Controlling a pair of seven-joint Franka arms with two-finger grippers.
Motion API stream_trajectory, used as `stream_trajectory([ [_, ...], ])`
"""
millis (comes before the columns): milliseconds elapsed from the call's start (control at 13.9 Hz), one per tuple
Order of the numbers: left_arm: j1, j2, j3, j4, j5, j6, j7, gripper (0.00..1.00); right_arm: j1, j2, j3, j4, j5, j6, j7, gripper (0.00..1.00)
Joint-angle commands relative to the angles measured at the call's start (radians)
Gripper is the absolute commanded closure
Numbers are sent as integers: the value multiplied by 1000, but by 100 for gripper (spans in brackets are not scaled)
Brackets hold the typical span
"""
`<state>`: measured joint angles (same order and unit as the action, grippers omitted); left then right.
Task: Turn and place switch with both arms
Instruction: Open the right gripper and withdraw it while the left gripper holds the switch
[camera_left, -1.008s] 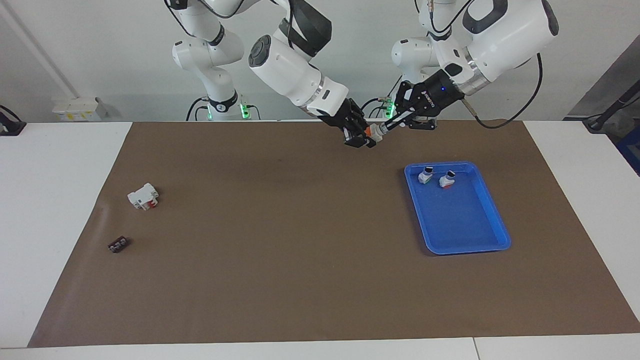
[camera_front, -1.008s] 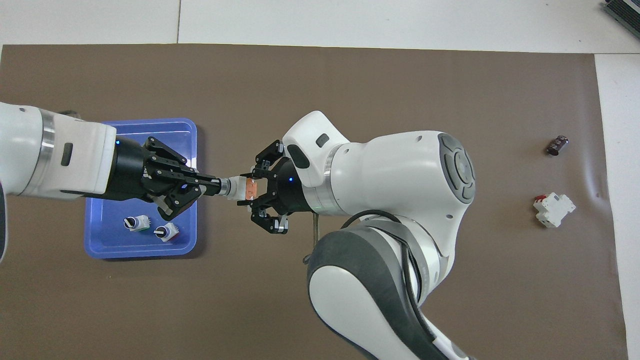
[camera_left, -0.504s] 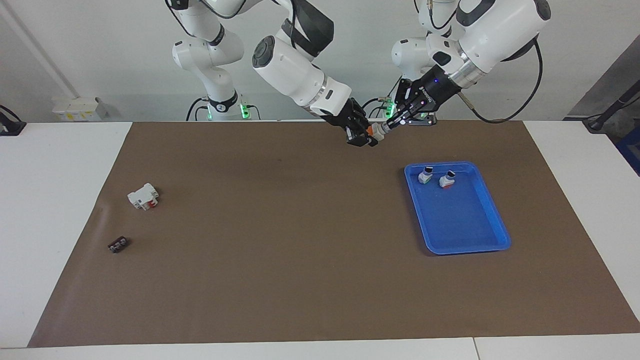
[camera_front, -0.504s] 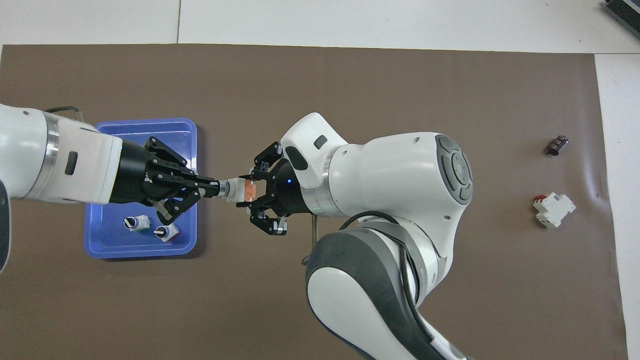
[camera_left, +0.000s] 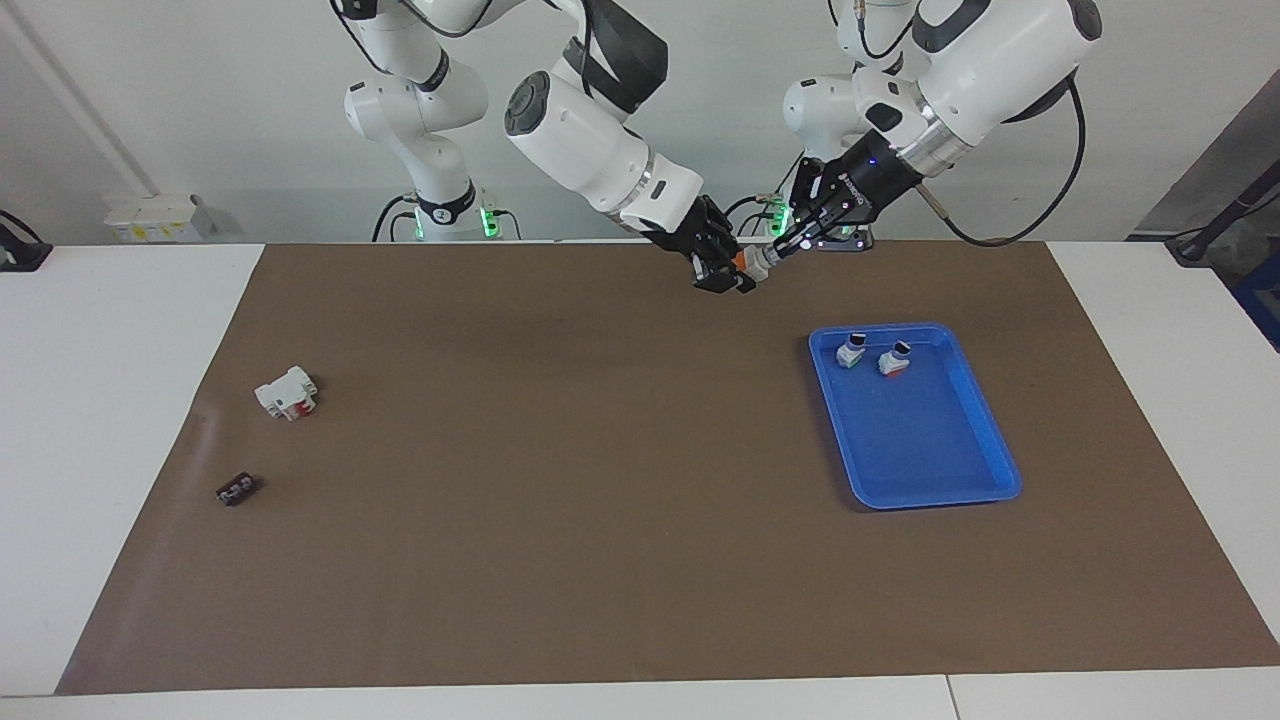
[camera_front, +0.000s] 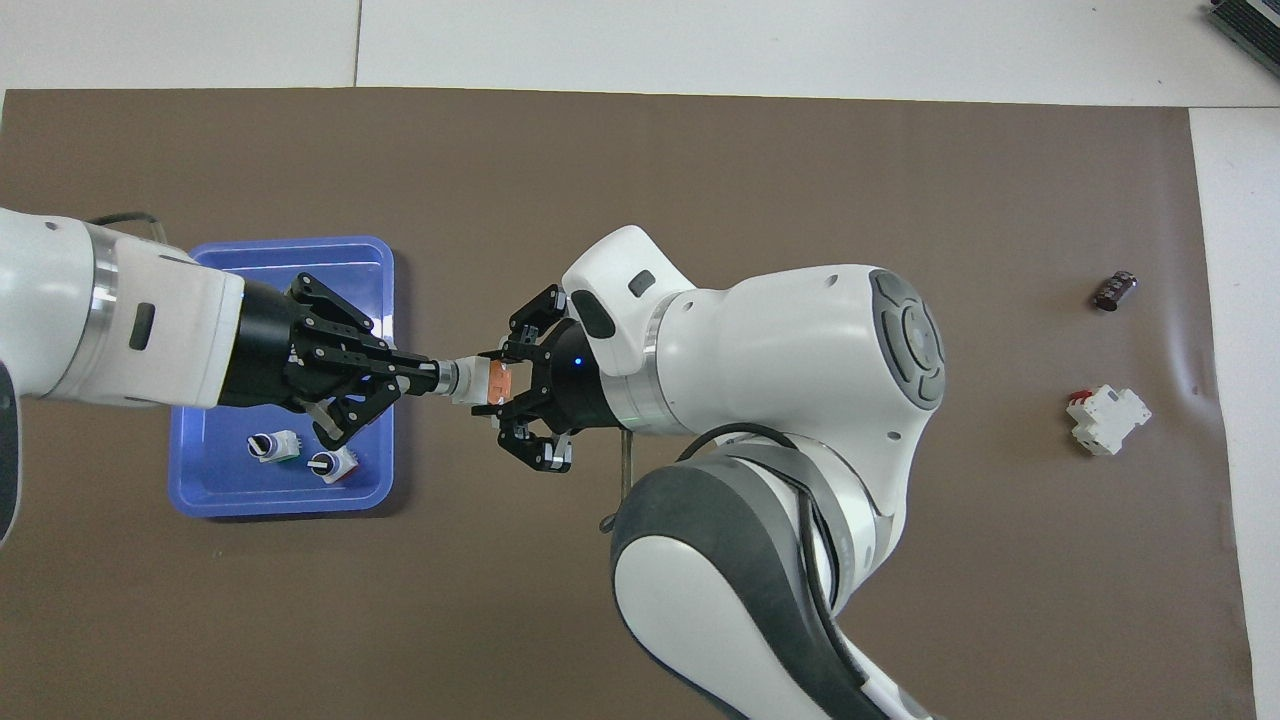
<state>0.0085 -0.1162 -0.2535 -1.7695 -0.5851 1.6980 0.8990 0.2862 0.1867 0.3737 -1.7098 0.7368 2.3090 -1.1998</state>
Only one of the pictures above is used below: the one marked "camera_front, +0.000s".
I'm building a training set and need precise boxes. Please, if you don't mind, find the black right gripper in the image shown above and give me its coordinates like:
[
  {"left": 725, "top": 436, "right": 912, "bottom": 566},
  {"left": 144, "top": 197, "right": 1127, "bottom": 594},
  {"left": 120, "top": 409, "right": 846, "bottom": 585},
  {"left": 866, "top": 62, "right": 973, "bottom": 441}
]
[{"left": 470, "top": 285, "right": 619, "bottom": 474}]

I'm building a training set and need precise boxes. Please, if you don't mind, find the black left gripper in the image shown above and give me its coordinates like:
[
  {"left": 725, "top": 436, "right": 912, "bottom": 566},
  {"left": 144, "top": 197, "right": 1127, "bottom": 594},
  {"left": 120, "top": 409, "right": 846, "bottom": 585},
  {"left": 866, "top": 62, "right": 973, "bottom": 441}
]
[{"left": 218, "top": 272, "right": 441, "bottom": 451}]

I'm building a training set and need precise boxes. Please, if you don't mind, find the white selector switch orange base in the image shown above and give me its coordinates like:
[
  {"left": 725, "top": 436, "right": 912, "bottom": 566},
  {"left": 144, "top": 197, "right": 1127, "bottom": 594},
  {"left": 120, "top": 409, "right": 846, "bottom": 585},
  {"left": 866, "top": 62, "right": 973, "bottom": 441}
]
[{"left": 435, "top": 357, "right": 516, "bottom": 406}]

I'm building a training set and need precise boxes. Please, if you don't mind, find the blue plastic tray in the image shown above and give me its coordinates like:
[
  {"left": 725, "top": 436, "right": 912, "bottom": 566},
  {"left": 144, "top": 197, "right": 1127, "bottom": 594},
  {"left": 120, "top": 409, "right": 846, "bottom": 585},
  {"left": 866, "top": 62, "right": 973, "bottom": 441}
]
[{"left": 167, "top": 235, "right": 397, "bottom": 519}]

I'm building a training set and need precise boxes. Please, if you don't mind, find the brown table mat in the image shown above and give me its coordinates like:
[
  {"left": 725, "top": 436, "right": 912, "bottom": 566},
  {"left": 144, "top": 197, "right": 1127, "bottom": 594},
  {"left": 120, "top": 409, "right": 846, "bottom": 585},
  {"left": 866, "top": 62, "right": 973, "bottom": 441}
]
[{"left": 0, "top": 88, "right": 1259, "bottom": 720}]

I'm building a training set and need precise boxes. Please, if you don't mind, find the white circuit breaker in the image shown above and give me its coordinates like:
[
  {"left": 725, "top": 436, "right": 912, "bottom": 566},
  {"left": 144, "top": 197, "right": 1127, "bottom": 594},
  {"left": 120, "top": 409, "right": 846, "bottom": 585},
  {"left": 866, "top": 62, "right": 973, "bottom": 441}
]
[{"left": 1066, "top": 385, "right": 1153, "bottom": 457}]

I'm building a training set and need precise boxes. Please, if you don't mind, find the small black terminal block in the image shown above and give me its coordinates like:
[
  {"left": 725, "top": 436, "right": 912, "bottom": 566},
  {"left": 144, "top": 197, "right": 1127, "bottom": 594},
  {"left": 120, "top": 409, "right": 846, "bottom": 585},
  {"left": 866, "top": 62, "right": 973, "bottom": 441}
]
[{"left": 1092, "top": 270, "right": 1140, "bottom": 313}]

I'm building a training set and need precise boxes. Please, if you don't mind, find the grey device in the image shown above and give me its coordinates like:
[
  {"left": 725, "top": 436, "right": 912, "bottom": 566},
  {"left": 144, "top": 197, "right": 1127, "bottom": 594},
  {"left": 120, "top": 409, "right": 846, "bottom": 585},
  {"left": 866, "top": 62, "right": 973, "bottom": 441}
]
[{"left": 1205, "top": 0, "right": 1280, "bottom": 56}]

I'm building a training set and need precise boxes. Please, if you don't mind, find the white selector switch black knob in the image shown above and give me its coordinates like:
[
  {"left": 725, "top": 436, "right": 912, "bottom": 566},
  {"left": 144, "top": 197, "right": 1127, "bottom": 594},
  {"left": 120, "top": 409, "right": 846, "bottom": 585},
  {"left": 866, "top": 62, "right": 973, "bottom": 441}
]
[
  {"left": 246, "top": 430, "right": 301, "bottom": 464},
  {"left": 307, "top": 447, "right": 358, "bottom": 485}
]

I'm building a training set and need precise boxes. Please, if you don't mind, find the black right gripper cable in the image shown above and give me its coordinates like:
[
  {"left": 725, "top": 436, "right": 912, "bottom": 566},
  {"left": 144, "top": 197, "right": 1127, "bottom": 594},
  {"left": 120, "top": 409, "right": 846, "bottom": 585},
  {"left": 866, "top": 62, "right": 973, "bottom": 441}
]
[{"left": 600, "top": 428, "right": 636, "bottom": 533}]

